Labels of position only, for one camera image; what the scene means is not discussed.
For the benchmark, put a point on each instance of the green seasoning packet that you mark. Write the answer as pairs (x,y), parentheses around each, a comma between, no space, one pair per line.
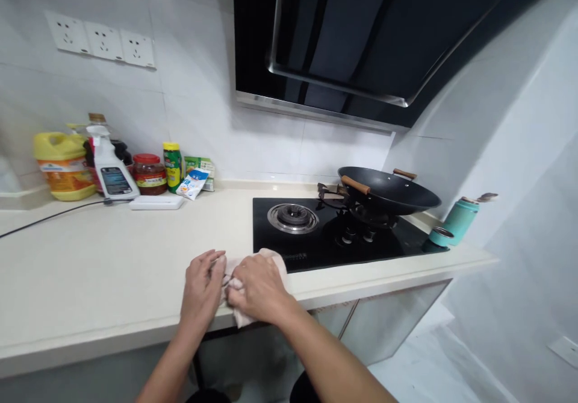
(205,163)

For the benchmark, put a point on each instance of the flat white plastic box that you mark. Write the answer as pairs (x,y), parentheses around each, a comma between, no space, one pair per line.
(156,202)

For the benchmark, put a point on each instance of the white spray bottle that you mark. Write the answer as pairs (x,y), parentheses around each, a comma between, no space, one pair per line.
(113,168)

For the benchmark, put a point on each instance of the black cast iron pan support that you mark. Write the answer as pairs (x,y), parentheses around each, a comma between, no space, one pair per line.
(332,195)

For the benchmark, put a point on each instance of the person's right hand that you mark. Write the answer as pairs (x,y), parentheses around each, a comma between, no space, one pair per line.
(262,285)

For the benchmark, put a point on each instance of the teal insulated flask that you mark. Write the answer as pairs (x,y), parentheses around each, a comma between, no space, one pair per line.
(460,220)

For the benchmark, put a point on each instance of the pale pink cleaning cloth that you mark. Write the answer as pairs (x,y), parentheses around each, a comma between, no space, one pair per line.
(276,260)

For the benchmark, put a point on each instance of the glossy grey base cabinet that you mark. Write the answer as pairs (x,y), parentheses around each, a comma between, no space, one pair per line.
(397,321)

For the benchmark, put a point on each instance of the round steel gas burner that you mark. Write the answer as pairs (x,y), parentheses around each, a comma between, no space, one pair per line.
(292,218)

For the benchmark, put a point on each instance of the person's right fingers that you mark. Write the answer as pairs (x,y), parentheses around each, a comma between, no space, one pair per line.
(235,292)

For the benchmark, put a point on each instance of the person's left hand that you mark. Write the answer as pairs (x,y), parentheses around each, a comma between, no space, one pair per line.
(198,285)

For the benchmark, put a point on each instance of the teal flask cup lid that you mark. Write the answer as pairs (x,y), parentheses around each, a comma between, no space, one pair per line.
(440,236)

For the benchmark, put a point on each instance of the red sauce jar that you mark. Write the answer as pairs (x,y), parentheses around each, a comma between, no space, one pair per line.
(150,175)

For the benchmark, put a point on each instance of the black glass gas cooktop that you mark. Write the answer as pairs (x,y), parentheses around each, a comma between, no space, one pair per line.
(406,240)

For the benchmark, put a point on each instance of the white and blue packet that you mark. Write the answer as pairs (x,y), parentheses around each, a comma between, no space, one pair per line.
(192,185)

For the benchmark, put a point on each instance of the black range hood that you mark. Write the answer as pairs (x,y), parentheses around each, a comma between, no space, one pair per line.
(361,37)

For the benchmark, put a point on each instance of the yellow green seasoning canister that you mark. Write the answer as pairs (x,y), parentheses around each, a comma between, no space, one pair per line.
(173,168)

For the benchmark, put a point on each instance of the person's left fingers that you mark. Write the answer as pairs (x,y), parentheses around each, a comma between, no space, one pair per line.
(216,259)

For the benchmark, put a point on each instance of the person's legs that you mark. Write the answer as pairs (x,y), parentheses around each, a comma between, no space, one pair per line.
(307,387)

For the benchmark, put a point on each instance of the white wall socket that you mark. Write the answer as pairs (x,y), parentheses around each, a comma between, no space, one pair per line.
(105,41)
(564,352)
(137,49)
(67,31)

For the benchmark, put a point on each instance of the clear bottle with gold cap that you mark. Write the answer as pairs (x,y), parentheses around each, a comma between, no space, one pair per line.
(97,119)

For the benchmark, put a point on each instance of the black stove knob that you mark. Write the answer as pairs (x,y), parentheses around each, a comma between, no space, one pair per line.
(348,237)
(370,234)

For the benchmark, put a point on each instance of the yellow oil jug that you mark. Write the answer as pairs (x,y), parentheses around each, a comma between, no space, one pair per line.
(63,168)

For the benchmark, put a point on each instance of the dark sauce bottle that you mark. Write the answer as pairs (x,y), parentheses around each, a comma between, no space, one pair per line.
(122,152)

